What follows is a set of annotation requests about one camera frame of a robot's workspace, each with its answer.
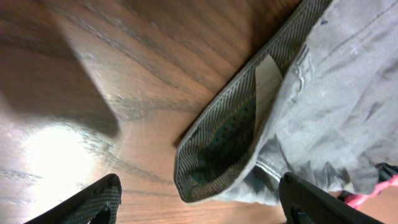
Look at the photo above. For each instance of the black patterned garment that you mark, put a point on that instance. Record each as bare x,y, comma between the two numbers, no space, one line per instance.
385,170

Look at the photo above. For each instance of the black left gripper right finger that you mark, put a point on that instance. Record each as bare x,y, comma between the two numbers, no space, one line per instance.
302,202

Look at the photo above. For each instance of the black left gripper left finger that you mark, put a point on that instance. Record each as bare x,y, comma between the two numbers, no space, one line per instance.
98,203

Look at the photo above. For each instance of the red printed t-shirt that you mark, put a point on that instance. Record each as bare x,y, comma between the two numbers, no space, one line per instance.
355,201

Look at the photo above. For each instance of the grey shorts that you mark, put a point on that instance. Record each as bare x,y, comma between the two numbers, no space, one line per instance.
318,100

